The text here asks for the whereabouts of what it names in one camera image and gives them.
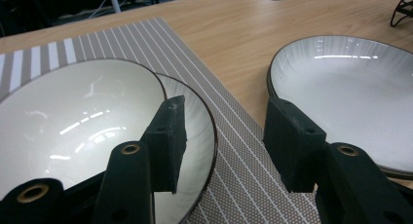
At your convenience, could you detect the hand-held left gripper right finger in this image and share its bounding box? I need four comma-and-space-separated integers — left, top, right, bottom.
262, 96, 328, 194

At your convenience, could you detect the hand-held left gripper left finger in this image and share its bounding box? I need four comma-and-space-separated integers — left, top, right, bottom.
139, 94, 189, 196

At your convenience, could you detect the white plate with dark rim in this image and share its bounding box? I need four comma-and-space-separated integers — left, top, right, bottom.
154, 72, 219, 224
266, 34, 413, 174
266, 66, 413, 182

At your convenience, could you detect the white bowl with dark rim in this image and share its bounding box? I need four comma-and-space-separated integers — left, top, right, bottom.
0, 57, 169, 201

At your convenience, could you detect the black wire basket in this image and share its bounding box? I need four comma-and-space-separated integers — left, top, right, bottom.
389, 0, 413, 28

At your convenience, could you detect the grey striped placemat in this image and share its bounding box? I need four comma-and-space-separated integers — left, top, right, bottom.
0, 17, 323, 224

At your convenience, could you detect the white desk frame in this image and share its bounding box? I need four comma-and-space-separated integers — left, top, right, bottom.
106, 0, 123, 14

